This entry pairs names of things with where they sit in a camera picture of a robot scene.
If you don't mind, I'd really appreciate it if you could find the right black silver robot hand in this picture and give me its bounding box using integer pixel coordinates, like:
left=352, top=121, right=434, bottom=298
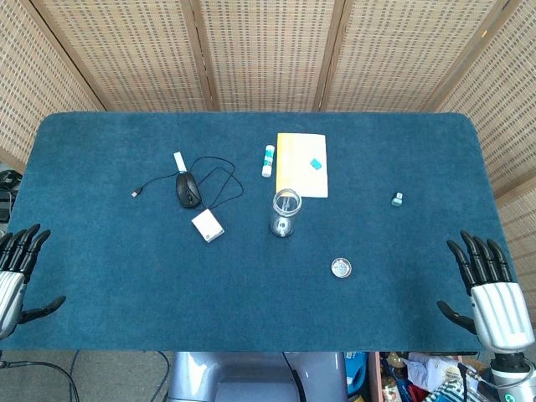
left=436, top=229, right=536, bottom=355

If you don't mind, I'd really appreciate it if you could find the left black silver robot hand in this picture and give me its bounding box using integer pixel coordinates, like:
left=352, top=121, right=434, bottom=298
left=0, top=224, right=67, bottom=340

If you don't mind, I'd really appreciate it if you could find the round metal lid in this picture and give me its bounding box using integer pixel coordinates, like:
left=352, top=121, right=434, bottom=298
left=330, top=257, right=353, bottom=280

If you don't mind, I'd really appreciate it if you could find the clear glass jar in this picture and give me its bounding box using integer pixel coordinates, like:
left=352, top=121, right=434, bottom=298
left=268, top=188, right=304, bottom=238

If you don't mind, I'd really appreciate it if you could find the white crumpled plastic bag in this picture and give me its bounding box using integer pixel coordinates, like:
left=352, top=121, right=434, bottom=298
left=407, top=352, right=462, bottom=383

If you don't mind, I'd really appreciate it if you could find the dark equipment beside table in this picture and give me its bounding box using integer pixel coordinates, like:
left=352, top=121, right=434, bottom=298
left=0, top=168, right=23, bottom=224

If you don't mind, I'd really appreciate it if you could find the blue fabric table mat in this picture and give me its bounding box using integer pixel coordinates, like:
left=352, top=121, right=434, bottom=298
left=0, top=111, right=517, bottom=353

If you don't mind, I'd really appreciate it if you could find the blue printed carton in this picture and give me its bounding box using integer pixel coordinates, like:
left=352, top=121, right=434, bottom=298
left=344, top=351, right=370, bottom=399

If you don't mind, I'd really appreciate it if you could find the black computer mouse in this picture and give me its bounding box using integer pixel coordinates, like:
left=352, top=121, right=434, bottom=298
left=175, top=172, right=204, bottom=209

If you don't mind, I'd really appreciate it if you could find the white rectangular box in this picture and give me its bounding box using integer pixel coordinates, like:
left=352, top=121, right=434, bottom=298
left=190, top=209, right=226, bottom=245

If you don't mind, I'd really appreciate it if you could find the yellow white notebook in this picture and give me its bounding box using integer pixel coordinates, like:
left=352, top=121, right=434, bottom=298
left=274, top=131, right=330, bottom=199

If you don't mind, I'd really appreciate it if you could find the grey robot torso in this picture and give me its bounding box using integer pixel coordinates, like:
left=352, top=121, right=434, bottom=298
left=166, top=351, right=349, bottom=402

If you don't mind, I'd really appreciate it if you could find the white green glue stick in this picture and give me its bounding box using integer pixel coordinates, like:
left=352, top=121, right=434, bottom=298
left=260, top=144, right=276, bottom=178

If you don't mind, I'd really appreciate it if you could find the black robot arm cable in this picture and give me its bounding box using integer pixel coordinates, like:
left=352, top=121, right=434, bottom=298
left=456, top=362, right=536, bottom=390

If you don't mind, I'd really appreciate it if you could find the black floor cable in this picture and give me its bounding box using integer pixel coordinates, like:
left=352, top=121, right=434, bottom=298
left=0, top=358, right=81, bottom=402

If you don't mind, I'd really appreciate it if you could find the black mouse USB cable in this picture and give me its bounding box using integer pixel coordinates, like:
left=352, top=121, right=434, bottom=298
left=131, top=156, right=245, bottom=211

